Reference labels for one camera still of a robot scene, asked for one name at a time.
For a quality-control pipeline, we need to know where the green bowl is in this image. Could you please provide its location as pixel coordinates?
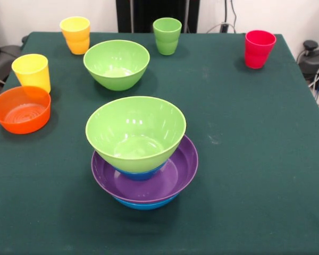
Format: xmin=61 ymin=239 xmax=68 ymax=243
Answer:
xmin=83 ymin=39 xmax=150 ymax=91
xmin=85 ymin=96 xmax=187 ymax=173

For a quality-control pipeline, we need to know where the purple bowl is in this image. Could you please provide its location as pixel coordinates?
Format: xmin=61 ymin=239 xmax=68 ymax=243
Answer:
xmin=91 ymin=134 xmax=199 ymax=205

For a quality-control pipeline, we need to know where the small dark blue bowl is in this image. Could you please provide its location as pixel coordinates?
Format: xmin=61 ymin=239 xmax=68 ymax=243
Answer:
xmin=114 ymin=161 xmax=167 ymax=182

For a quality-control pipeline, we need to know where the large light blue bowl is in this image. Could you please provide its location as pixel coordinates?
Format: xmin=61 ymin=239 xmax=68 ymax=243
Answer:
xmin=113 ymin=192 xmax=181 ymax=211

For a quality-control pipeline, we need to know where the orange bowl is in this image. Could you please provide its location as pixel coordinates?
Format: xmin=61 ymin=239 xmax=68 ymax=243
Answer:
xmin=0 ymin=86 xmax=52 ymax=135

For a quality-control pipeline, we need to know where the green cup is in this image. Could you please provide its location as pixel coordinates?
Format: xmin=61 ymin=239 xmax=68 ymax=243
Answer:
xmin=152 ymin=18 xmax=182 ymax=56

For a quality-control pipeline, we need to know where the dark green table cloth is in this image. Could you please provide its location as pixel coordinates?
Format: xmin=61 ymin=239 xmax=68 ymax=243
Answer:
xmin=0 ymin=31 xmax=319 ymax=255

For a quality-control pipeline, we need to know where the black panel with poles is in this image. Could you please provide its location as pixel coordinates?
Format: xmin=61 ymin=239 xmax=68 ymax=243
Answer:
xmin=116 ymin=0 xmax=200 ymax=33

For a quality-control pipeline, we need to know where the yellow orange cup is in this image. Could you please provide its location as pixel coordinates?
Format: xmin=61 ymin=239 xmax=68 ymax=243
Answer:
xmin=59 ymin=16 xmax=91 ymax=55

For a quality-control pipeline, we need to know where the red cup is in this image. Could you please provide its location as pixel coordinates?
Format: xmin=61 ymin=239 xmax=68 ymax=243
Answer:
xmin=245 ymin=30 xmax=277 ymax=70

